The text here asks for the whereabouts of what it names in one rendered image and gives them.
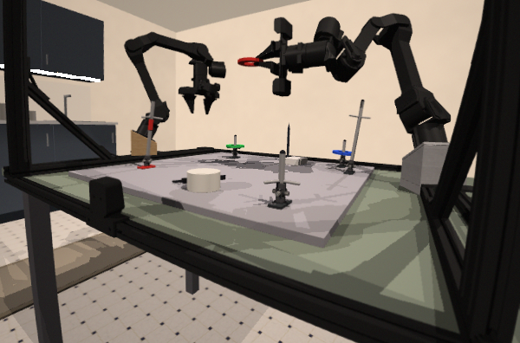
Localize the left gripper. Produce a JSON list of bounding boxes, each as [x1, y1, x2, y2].
[[179, 74, 220, 114]]

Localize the beige cylinder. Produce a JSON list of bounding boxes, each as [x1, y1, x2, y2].
[[187, 168, 220, 193]]

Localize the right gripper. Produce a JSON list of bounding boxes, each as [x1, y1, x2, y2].
[[253, 17, 309, 97]]

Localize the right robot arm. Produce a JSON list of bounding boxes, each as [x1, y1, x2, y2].
[[306, 13, 451, 149]]

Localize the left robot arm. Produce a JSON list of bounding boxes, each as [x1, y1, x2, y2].
[[124, 32, 226, 140]]

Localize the blue ring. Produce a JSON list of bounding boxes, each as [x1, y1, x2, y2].
[[332, 150, 351, 156]]

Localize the red ring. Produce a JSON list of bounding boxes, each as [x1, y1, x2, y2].
[[237, 57, 263, 67]]

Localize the grey post with red foot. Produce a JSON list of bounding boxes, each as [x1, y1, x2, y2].
[[137, 99, 163, 169]]

